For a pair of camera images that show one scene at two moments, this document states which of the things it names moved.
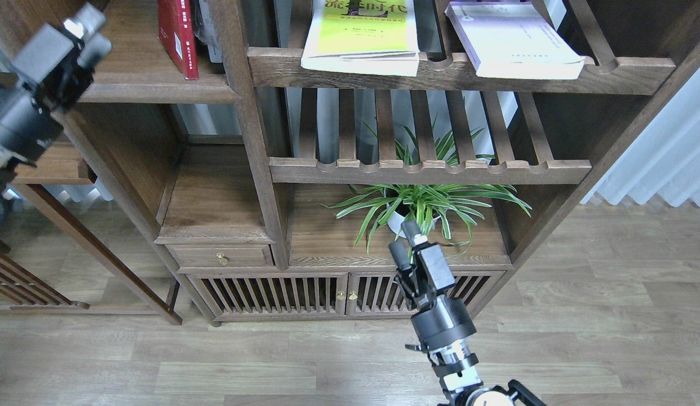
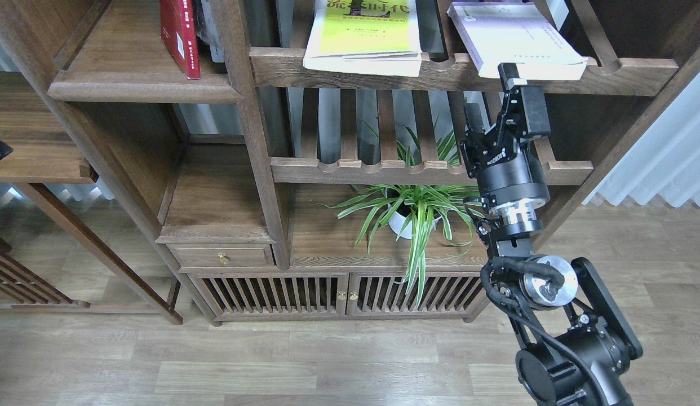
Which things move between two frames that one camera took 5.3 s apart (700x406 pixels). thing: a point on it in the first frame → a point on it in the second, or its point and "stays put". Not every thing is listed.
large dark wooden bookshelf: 262,155 stays put
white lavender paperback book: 513,40 stays put
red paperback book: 176,31 stays put
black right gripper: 449,320 → 501,158
